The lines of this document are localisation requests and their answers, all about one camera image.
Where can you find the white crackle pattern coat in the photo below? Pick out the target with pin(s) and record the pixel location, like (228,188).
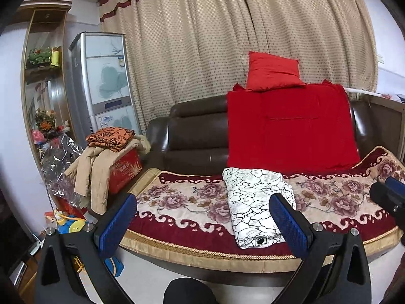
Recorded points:
(249,192)

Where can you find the green plant ornament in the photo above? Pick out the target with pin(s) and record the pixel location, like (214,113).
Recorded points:
(49,56)

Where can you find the silver floor air conditioner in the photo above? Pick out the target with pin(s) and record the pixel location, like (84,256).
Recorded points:
(99,94)

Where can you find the wooden display shelf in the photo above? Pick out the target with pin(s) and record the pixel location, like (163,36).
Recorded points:
(44,87)

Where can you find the orange artificial flowers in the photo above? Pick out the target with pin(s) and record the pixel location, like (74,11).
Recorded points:
(45,120)

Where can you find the clear plastic wrap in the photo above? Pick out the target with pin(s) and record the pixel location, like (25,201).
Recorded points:
(56,156)

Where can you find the floral red beige blanket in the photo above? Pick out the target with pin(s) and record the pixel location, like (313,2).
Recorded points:
(185,219)

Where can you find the small red pillow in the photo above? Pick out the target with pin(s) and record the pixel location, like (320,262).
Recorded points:
(267,71)

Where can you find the blue yellow toy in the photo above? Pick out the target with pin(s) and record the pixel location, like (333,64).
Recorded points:
(69,224)

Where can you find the large red cushion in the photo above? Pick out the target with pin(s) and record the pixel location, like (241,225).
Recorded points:
(304,129)

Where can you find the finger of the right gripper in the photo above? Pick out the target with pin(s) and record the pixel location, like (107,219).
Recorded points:
(395,185)

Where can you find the black knee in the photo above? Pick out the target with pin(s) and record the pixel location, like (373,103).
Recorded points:
(188,291)

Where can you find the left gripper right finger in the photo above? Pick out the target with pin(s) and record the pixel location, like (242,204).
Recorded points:
(334,266)

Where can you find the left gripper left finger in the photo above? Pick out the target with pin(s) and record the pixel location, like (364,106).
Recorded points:
(57,280)

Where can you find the orange black patterned cloth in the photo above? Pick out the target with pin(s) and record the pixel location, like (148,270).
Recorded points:
(111,138)

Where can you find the beige dotted curtain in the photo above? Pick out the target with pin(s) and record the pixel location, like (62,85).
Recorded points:
(181,50)

